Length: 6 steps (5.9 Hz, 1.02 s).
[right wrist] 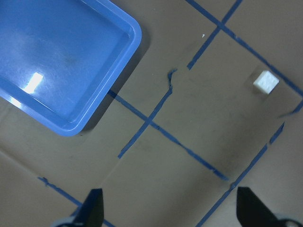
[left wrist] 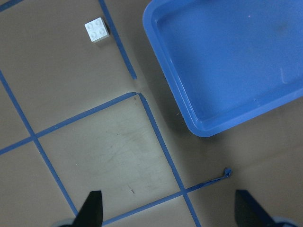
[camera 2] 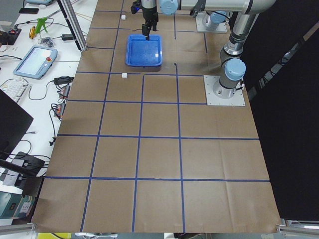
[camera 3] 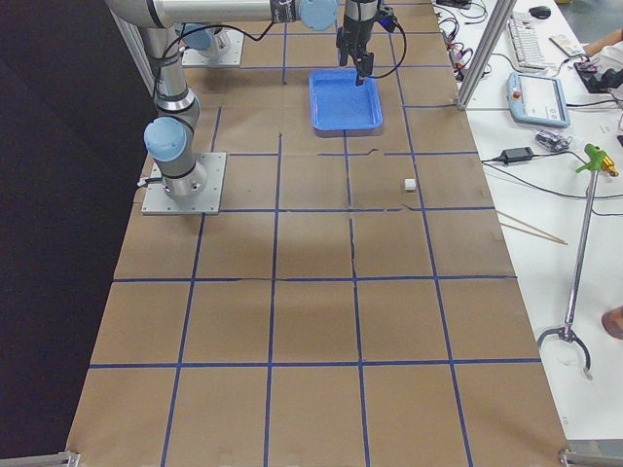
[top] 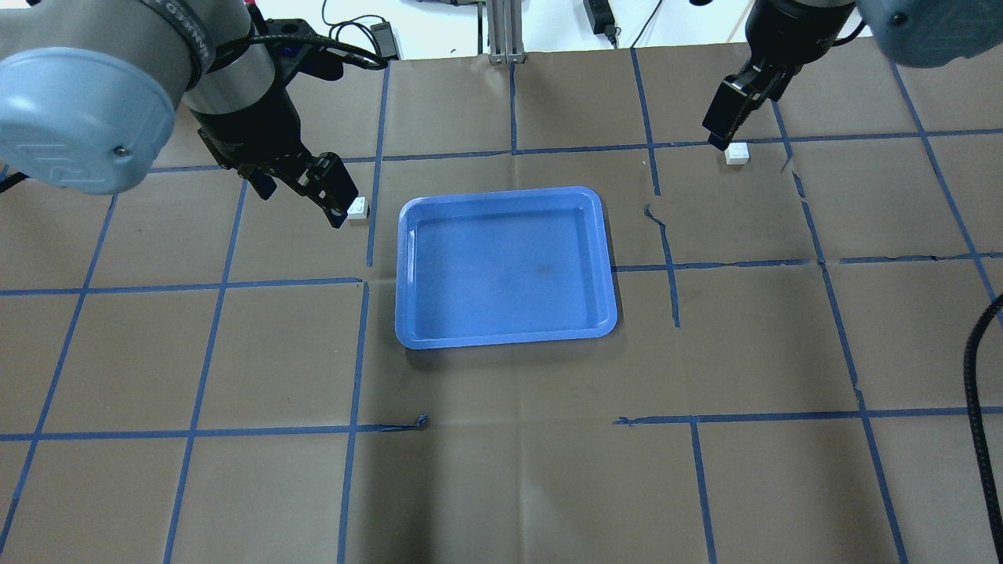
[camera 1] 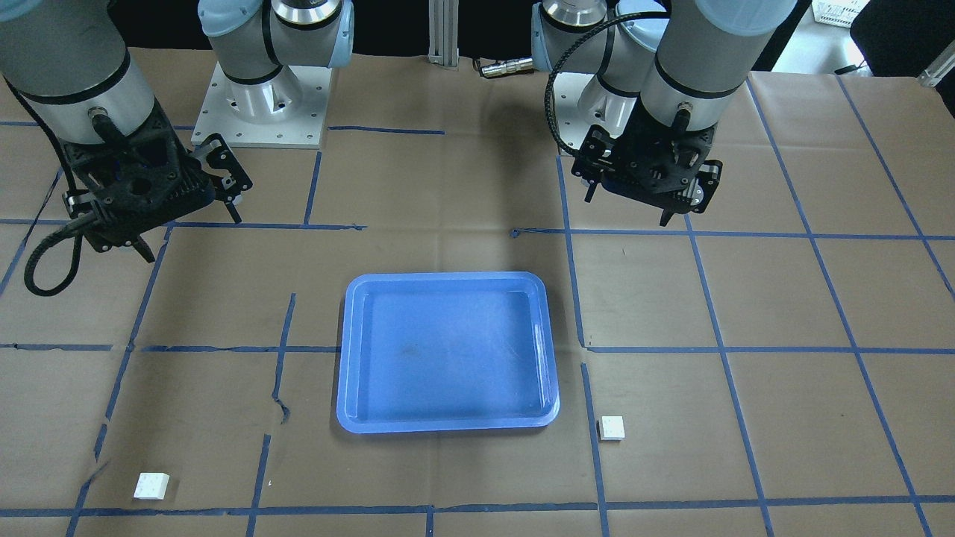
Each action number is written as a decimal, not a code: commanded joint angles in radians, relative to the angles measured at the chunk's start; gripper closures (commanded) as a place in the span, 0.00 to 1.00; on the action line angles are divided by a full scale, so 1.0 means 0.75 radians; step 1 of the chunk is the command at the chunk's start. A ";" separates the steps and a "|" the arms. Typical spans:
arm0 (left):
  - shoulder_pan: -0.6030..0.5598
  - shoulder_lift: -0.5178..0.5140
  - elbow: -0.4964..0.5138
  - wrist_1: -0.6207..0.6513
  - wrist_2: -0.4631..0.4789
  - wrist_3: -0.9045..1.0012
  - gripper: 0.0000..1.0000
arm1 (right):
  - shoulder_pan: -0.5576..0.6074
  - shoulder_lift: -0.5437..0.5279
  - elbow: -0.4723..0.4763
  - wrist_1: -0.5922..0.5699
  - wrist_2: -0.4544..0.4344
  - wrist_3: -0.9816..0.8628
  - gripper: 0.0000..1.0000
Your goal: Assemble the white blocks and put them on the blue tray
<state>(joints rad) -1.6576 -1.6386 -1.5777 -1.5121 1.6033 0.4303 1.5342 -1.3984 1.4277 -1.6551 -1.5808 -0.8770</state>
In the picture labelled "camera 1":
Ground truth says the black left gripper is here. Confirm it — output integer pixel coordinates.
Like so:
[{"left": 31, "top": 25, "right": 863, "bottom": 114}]
[{"left": 571, "top": 103, "right": 723, "bottom": 217}]

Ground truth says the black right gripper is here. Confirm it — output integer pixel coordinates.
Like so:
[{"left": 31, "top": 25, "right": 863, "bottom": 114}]
[{"left": 61, "top": 103, "right": 253, "bottom": 264}]

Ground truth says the white block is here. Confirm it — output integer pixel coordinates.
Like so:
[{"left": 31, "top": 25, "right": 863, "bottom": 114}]
[
  {"left": 133, "top": 472, "right": 171, "bottom": 500},
  {"left": 597, "top": 415, "right": 625, "bottom": 442}
]

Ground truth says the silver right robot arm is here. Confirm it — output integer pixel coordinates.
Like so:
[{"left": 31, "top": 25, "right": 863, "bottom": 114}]
[{"left": 2, "top": 1, "right": 354, "bottom": 265}]

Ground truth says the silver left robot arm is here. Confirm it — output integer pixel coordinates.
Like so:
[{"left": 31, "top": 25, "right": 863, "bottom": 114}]
[{"left": 532, "top": 1, "right": 796, "bottom": 225}]

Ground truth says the blue plastic tray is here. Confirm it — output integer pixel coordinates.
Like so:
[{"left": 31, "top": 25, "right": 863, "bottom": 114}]
[{"left": 336, "top": 271, "right": 562, "bottom": 434}]

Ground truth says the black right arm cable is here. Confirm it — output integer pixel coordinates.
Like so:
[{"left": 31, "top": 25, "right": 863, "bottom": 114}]
[{"left": 24, "top": 168, "right": 84, "bottom": 298}]

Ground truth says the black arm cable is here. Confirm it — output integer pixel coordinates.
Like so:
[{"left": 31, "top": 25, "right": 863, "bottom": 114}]
[
  {"left": 24, "top": 168, "right": 84, "bottom": 298},
  {"left": 545, "top": 9, "right": 672, "bottom": 157}
]

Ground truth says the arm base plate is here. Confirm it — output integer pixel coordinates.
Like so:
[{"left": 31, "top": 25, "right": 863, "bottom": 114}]
[
  {"left": 190, "top": 65, "right": 336, "bottom": 150},
  {"left": 554, "top": 72, "right": 604, "bottom": 149}
]

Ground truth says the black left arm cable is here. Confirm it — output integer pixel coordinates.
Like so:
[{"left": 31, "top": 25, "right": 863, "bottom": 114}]
[{"left": 545, "top": 9, "right": 672, "bottom": 157}]

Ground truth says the aluminium frame post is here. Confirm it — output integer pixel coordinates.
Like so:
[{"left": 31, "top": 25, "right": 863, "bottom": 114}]
[{"left": 427, "top": 0, "right": 460, "bottom": 70}]

